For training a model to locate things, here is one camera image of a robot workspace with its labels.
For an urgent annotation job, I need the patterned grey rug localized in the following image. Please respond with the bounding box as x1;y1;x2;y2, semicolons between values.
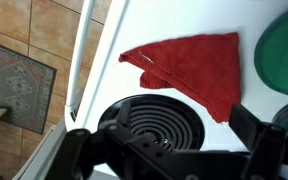
0;38;58;135

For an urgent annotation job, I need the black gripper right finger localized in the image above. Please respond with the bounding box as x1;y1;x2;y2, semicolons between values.
229;103;288;180

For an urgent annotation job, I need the black coil stove burner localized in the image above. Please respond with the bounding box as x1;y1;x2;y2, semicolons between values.
98;94;206;153

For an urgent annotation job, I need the white electric stove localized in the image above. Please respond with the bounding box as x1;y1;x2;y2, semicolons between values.
12;0;288;180

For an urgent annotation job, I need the red towel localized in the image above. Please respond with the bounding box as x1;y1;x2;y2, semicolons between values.
118;32;242;124

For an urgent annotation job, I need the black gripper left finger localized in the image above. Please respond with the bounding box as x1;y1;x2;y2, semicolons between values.
45;100;177;180

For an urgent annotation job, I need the white oven door handle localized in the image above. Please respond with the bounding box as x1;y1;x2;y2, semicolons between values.
65;0;97;116

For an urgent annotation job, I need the green round pot holder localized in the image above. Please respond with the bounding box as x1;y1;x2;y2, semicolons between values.
253;2;288;99

